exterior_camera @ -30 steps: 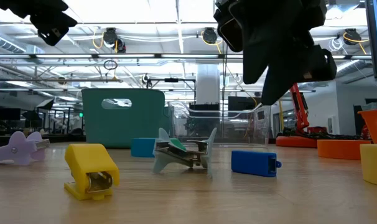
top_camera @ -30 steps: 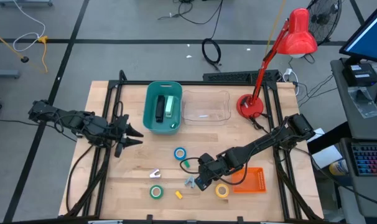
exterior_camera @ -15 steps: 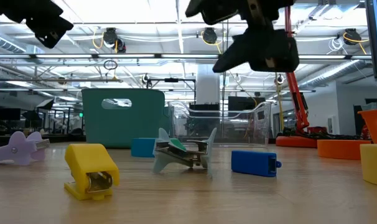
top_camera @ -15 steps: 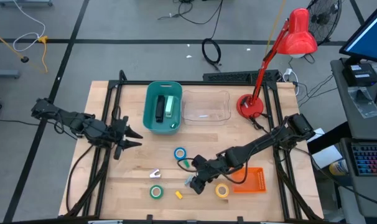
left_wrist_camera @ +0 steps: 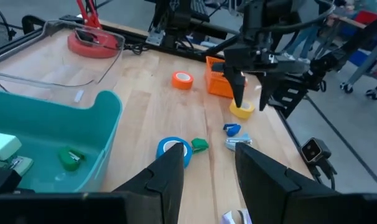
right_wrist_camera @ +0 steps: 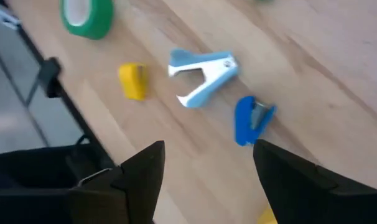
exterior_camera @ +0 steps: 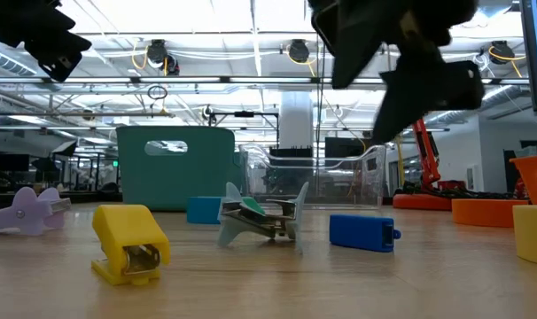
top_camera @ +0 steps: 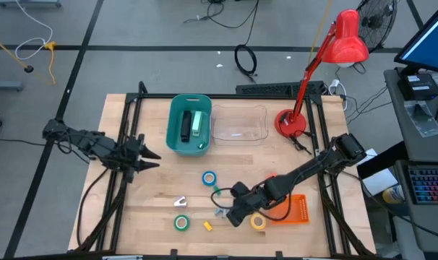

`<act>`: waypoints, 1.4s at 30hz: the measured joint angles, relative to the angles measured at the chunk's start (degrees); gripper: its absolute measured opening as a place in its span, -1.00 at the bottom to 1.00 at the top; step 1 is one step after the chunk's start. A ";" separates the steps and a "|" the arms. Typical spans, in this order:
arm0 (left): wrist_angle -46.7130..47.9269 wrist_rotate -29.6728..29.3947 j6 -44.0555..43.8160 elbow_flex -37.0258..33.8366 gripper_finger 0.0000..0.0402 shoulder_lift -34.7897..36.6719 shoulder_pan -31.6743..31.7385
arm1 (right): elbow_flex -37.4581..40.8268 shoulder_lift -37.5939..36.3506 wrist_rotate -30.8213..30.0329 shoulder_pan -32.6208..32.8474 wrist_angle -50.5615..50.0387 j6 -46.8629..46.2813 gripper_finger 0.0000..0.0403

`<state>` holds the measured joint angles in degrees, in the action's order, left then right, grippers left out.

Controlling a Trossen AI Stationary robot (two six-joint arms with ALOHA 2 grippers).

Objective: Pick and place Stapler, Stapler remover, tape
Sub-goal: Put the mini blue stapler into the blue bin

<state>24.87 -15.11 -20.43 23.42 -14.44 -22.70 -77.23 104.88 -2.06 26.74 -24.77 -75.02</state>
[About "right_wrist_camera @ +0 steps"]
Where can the blue mini stapler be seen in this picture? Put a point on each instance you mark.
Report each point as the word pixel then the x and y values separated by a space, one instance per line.
pixel 243 121

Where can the yellow mini stapler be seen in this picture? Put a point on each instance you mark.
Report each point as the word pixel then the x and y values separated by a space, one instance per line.
pixel 131 82

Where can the green tape roll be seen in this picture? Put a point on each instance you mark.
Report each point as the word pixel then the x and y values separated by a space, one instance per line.
pixel 98 21

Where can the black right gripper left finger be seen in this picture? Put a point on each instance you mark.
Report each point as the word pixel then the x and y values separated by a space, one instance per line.
pixel 142 186

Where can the yellow tape roll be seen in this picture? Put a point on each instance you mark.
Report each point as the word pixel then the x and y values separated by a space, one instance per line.
pixel 266 217

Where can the light blue staple remover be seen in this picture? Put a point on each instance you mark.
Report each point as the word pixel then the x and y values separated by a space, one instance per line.
pixel 221 67

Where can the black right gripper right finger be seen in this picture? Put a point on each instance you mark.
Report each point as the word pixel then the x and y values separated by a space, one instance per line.
pixel 300 193

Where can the black aluminium table frame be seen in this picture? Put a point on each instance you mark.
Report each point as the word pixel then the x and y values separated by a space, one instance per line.
pixel 50 77

